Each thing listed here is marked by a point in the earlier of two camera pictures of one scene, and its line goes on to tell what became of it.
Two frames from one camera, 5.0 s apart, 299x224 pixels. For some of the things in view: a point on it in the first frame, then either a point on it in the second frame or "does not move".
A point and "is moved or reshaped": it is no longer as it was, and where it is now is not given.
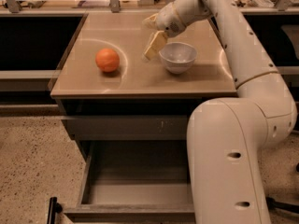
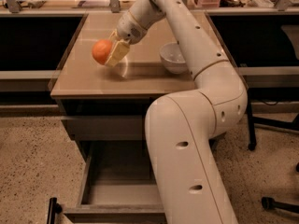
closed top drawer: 128,127 does not move
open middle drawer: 134,181 does not move
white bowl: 177,57 does not move
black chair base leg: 273,203 does not move
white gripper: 167,21 to 130,28
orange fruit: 107,60 is moved or reshaped
